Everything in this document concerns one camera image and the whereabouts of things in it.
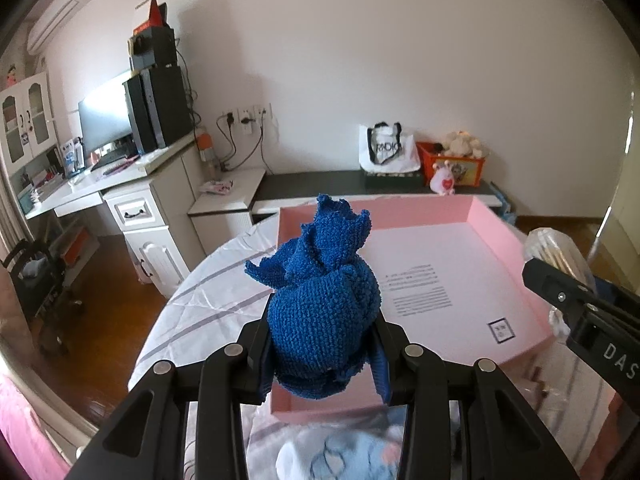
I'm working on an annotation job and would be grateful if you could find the white air conditioner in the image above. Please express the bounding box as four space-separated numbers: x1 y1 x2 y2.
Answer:
26 0 96 56

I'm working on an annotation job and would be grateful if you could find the white glass-door cabinet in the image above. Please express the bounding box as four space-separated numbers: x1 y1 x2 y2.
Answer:
0 71 58 166

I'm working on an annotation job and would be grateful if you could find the white striped bedsheet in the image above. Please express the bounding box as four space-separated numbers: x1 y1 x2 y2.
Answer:
127 222 640 480

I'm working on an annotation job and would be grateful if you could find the black power cable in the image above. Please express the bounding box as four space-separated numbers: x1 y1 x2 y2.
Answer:
216 114 267 172

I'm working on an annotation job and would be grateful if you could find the black computer tower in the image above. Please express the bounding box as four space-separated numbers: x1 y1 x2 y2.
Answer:
122 65 193 153

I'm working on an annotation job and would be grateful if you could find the white tote bag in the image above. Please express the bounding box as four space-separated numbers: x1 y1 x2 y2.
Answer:
358 121 422 175

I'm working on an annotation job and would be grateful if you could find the orange storage box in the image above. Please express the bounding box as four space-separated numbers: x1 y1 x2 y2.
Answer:
416 141 487 187

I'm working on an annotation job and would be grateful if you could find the cotton swab packet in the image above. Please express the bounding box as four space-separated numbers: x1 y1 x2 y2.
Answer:
524 227 598 338

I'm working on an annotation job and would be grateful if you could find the cream plush toy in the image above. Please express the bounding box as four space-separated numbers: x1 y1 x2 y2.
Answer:
440 130 485 158

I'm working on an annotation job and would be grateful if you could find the white desk with drawers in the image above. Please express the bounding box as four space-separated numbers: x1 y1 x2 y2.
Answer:
25 132 211 301

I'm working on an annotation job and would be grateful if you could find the computer monitor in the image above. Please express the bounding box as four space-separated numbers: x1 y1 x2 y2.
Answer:
77 72 136 153

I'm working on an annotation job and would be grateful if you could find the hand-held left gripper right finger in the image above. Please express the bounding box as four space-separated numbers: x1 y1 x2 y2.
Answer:
370 317 581 480

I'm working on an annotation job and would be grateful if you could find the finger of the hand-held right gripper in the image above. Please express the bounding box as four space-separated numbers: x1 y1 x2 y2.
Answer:
522 258 599 307
595 280 640 313

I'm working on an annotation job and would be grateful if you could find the red triangular item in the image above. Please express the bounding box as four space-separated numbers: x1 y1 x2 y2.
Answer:
134 0 168 33

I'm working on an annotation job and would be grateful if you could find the pink blanket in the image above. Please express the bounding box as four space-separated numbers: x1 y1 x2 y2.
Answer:
0 375 71 480

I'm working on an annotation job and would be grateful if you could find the blue white carton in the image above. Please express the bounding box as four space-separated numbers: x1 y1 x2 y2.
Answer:
60 137 86 171

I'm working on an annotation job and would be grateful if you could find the pink box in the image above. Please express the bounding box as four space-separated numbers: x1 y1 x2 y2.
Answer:
270 196 556 418

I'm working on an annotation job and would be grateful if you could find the black chair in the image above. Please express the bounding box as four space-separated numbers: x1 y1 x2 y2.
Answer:
0 237 86 356

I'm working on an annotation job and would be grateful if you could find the dark-topped low bench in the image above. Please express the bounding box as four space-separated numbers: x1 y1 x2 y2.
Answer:
252 170 501 226

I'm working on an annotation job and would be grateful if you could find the white low side table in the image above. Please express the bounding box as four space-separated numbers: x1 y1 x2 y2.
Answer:
187 167 267 256

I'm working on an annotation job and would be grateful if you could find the light blue patterned cloth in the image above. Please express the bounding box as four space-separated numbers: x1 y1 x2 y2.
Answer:
277 420 416 480

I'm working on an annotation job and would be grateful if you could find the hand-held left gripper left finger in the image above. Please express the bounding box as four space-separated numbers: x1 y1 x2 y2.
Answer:
65 317 273 480

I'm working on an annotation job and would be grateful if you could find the blue knitted cloth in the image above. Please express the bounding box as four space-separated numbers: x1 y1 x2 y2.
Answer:
245 193 383 401

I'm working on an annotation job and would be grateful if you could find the pink plush toy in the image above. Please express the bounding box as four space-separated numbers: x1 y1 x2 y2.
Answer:
431 160 457 196

